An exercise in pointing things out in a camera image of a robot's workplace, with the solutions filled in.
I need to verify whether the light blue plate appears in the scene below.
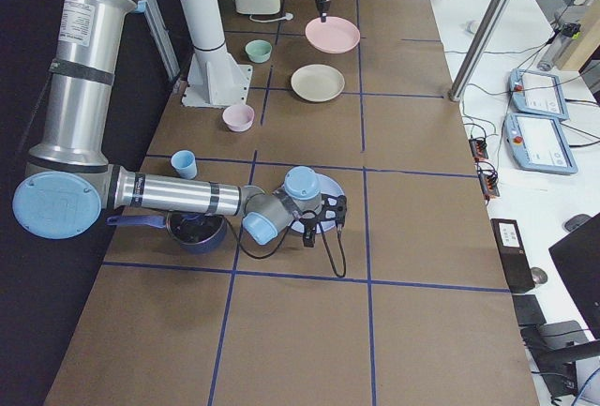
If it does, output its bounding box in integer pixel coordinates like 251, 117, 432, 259
292, 173, 345, 234

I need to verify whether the pink plate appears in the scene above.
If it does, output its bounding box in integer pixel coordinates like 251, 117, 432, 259
305, 16, 361, 54

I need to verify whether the cream white plate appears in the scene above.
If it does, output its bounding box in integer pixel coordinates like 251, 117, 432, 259
291, 64, 345, 102

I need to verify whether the green bowl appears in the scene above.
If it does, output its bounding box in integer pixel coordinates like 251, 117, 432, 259
245, 39, 273, 64

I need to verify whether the brown paper table cover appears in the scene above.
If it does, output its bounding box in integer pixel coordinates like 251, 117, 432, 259
46, 0, 538, 405

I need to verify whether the pink bowl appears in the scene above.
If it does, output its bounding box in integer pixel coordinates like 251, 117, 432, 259
222, 104, 255, 132

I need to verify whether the dark blue saucepan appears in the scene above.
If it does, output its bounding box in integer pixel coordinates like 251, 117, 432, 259
106, 212, 227, 254

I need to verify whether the light blue cup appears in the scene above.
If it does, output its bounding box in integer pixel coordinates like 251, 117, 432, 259
171, 150, 198, 180

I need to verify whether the orange connector board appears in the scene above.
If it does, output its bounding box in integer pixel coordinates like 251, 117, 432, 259
469, 137, 500, 202

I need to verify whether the black box with label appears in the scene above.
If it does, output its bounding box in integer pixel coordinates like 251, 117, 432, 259
490, 218, 535, 293

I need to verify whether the lower teach pendant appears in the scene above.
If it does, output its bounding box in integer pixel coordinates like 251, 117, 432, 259
503, 113, 578, 175

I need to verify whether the teach pendant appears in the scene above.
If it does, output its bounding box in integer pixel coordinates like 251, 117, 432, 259
503, 113, 578, 175
508, 68, 569, 121

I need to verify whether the upper teach pendant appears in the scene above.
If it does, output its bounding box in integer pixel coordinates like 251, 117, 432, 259
508, 68, 569, 121

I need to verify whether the white power plug cable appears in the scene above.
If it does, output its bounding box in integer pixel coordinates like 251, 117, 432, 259
248, 11, 296, 23

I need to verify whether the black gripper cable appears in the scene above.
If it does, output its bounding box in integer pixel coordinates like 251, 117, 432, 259
237, 218, 348, 278

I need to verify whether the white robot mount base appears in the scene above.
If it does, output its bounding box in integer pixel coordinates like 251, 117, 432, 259
180, 0, 253, 108

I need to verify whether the aluminium frame post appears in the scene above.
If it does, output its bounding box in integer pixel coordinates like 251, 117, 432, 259
448, 0, 510, 102

